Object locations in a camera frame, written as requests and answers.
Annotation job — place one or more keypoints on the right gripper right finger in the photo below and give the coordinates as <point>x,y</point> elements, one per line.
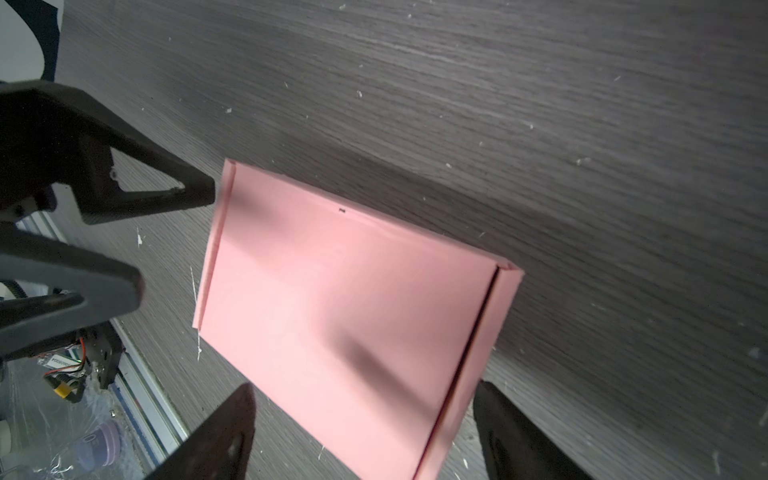
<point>514,447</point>

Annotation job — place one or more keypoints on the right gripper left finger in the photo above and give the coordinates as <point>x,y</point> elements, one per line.
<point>220,447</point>

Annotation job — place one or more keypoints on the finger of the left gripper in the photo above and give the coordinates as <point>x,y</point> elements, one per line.
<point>93,289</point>
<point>51,133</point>

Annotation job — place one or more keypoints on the pink paper box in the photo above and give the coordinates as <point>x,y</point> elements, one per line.
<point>370,332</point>

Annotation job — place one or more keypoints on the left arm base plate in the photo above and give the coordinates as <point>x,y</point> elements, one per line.
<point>94,355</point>

